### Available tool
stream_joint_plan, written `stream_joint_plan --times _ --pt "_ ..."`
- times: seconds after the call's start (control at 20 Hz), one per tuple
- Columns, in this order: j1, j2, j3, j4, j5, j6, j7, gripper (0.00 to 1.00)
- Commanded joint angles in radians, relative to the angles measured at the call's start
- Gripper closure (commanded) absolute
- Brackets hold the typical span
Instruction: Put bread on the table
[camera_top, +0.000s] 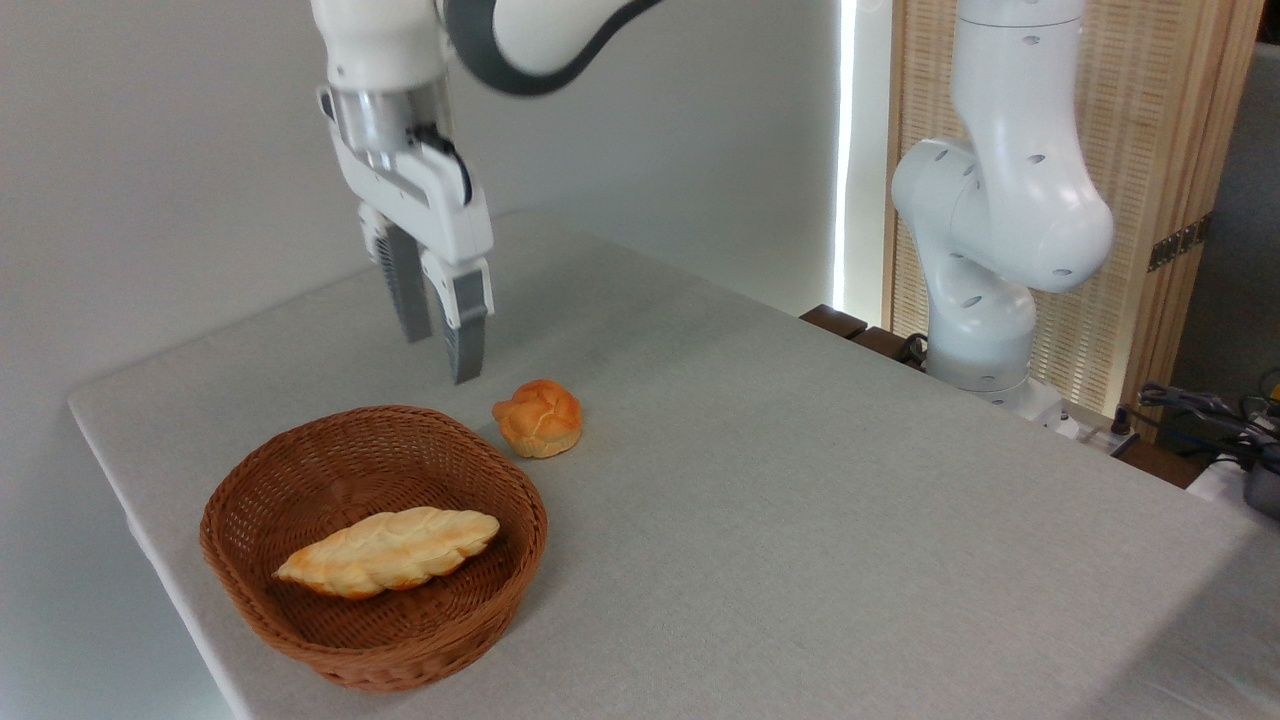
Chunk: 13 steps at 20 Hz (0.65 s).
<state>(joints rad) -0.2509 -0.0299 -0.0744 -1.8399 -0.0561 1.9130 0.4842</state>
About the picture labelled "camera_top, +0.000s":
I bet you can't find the dark metal screen hinge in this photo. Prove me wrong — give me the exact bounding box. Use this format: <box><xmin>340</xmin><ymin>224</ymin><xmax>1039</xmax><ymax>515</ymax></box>
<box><xmin>1147</xmin><ymin>212</ymin><xmax>1215</xmax><ymax>273</ymax></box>

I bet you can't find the brown wicker basket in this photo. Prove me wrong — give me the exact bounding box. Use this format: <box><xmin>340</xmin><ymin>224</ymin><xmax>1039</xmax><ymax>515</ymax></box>
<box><xmin>199</xmin><ymin>404</ymin><xmax>549</xmax><ymax>694</ymax></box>

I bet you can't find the dark wooden board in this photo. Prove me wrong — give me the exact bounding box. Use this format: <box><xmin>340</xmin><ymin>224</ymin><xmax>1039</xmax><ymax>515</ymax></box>
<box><xmin>799</xmin><ymin>304</ymin><xmax>929</xmax><ymax>372</ymax></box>

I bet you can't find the black cable bundle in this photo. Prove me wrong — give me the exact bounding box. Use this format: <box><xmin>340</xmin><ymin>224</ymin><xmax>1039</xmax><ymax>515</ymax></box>
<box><xmin>1137</xmin><ymin>370</ymin><xmax>1280</xmax><ymax>473</ymax></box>

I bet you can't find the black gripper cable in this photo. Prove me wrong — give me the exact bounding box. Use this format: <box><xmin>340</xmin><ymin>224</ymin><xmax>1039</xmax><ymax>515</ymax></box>
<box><xmin>411</xmin><ymin>123</ymin><xmax>474</xmax><ymax>207</ymax></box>

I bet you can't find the long braided bread loaf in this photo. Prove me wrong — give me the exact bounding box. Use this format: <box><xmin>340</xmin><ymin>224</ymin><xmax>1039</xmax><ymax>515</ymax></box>
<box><xmin>273</xmin><ymin>506</ymin><xmax>502</xmax><ymax>601</ymax></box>

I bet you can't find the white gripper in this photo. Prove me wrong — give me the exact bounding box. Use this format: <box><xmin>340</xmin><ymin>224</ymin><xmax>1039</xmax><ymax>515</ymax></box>
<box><xmin>317</xmin><ymin>86</ymin><xmax>496</xmax><ymax>386</ymax></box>

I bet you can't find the round orange bread roll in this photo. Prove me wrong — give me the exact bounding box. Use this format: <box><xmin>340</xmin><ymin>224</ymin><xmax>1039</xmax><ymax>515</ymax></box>
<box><xmin>491</xmin><ymin>379</ymin><xmax>585</xmax><ymax>461</ymax></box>

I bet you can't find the wooden slatted folding screen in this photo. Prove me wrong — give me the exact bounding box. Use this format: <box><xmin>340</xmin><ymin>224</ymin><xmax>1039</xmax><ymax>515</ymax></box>
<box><xmin>881</xmin><ymin>0</ymin><xmax>1267</xmax><ymax>442</ymax></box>

